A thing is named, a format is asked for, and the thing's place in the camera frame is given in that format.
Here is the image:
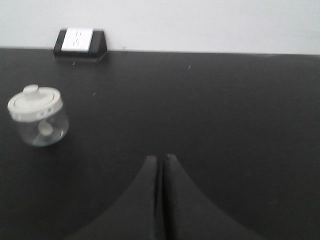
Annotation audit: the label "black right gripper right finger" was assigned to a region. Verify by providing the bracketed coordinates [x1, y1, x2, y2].
[162, 154, 262, 240]

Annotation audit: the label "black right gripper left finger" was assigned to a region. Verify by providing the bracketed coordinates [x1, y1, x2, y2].
[67, 156, 159, 240]

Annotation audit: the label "glass jar with cream lid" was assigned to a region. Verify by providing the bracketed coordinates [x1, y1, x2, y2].
[7, 84, 69, 147]

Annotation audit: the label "white power socket black box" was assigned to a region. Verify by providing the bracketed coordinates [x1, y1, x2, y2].
[53, 27, 108, 61]

